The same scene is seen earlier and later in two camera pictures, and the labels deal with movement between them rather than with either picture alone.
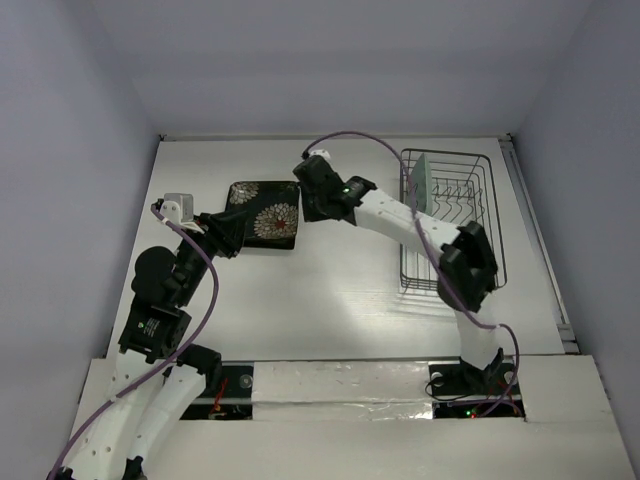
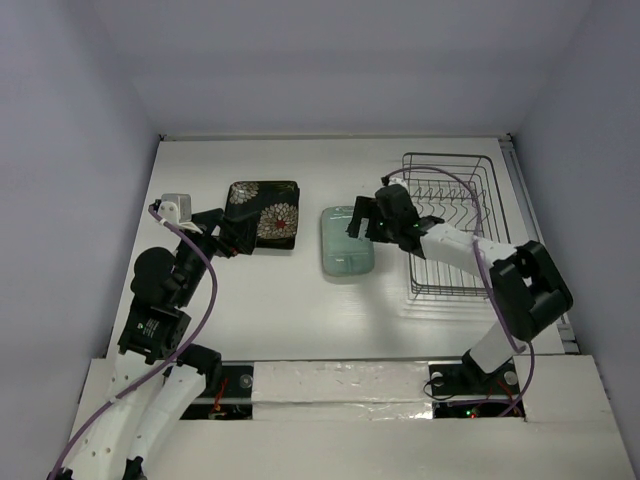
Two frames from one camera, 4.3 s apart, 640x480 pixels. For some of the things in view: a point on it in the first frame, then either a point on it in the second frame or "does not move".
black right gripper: (314, 182) → (370, 220)
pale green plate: (421, 178) → (344, 255)
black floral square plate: (272, 212) does not move
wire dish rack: (463, 193) does not move
